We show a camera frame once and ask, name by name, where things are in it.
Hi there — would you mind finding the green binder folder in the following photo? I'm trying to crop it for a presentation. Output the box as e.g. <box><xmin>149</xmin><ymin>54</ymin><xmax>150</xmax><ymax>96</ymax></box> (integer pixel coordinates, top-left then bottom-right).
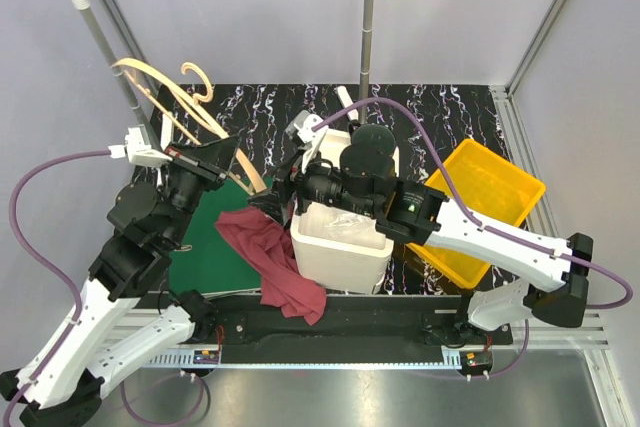
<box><xmin>168</xmin><ymin>181</ymin><xmax>261</xmax><ymax>295</ymax></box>

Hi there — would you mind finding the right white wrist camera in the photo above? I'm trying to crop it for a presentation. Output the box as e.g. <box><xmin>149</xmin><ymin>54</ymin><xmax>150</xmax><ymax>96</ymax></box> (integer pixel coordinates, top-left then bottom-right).
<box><xmin>285</xmin><ymin>110</ymin><xmax>328</xmax><ymax>172</ymax></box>

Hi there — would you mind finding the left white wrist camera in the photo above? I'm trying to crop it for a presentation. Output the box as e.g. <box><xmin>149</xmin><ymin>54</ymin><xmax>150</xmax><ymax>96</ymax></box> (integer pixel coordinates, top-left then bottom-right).
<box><xmin>108</xmin><ymin>126</ymin><xmax>171</xmax><ymax>168</ymax></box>

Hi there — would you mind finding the aluminium frame post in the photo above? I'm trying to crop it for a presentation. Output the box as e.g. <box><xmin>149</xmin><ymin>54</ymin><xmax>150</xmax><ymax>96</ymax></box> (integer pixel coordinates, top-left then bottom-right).
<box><xmin>505</xmin><ymin>0</ymin><xmax>570</xmax><ymax>97</ymax></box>

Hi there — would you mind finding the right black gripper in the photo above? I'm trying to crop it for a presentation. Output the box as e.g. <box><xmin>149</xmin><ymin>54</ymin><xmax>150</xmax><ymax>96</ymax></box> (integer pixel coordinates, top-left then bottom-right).
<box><xmin>246</xmin><ymin>145</ymin><xmax>377</xmax><ymax>227</ymax></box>

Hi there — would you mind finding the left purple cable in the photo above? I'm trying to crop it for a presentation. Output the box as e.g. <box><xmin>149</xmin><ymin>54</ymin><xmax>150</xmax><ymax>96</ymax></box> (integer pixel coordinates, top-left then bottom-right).
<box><xmin>0</xmin><ymin>147</ymin><xmax>114</xmax><ymax>427</ymax></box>

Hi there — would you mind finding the dark green mug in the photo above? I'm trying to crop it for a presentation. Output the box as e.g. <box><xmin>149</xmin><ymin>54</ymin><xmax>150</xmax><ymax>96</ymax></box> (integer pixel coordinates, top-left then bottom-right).
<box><xmin>351</xmin><ymin>124</ymin><xmax>396</xmax><ymax>157</ymax></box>

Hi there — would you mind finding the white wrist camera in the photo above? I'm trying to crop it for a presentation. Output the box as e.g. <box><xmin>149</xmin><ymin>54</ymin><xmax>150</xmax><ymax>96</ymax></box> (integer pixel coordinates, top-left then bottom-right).
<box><xmin>285</xmin><ymin>110</ymin><xmax>328</xmax><ymax>172</ymax></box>
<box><xmin>108</xmin><ymin>126</ymin><xmax>171</xmax><ymax>168</ymax></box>

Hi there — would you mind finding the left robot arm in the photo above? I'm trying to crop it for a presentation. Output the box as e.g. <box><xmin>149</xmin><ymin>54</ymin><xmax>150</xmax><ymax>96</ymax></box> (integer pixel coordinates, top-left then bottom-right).
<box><xmin>1</xmin><ymin>136</ymin><xmax>239</xmax><ymax>426</ymax></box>

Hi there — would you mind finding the purple cable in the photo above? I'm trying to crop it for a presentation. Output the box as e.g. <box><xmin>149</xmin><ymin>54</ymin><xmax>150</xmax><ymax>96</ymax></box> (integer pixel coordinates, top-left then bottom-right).
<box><xmin>312</xmin><ymin>96</ymin><xmax>636</xmax><ymax>311</ymax></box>
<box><xmin>0</xmin><ymin>147</ymin><xmax>114</xmax><ymax>427</ymax></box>

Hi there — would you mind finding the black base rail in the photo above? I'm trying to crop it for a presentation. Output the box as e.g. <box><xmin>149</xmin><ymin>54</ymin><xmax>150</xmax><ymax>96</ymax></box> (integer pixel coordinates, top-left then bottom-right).
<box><xmin>209</xmin><ymin>293</ymin><xmax>513</xmax><ymax>370</ymax></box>

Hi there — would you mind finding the white styrofoam box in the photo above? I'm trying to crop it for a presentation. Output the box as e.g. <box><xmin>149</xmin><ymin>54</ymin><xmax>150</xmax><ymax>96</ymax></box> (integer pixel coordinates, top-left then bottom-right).
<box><xmin>290</xmin><ymin>129</ymin><xmax>398</xmax><ymax>295</ymax></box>

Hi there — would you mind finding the maroon tank top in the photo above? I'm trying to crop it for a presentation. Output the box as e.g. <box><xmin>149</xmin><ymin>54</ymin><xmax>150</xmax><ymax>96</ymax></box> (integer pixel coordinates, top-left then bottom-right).
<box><xmin>215</xmin><ymin>207</ymin><xmax>327</xmax><ymax>326</ymax></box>

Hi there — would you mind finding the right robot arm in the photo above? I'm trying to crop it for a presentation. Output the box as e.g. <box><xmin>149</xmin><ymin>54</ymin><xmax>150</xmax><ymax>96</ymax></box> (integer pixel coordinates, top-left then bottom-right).
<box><xmin>249</xmin><ymin>145</ymin><xmax>593</xmax><ymax>344</ymax></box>

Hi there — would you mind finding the yellow plastic bin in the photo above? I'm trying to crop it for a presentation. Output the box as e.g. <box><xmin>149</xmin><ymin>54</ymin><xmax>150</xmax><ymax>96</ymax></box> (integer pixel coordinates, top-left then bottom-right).
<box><xmin>408</xmin><ymin>139</ymin><xmax>546</xmax><ymax>289</ymax></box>

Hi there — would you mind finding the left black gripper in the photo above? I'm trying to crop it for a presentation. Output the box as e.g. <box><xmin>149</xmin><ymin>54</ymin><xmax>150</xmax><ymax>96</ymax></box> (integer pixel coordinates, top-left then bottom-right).
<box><xmin>161</xmin><ymin>134</ymin><xmax>244</xmax><ymax>246</ymax></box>

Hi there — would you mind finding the beige wooden clothes hanger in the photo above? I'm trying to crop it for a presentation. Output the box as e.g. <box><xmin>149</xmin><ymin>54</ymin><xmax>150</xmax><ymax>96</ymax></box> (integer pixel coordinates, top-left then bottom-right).
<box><xmin>111</xmin><ymin>58</ymin><xmax>267</xmax><ymax>195</ymax></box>

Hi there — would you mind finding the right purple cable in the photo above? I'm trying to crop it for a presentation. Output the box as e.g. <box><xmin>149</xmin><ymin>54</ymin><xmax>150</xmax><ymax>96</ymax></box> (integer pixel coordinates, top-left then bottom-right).
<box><xmin>312</xmin><ymin>96</ymin><xmax>636</xmax><ymax>311</ymax></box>

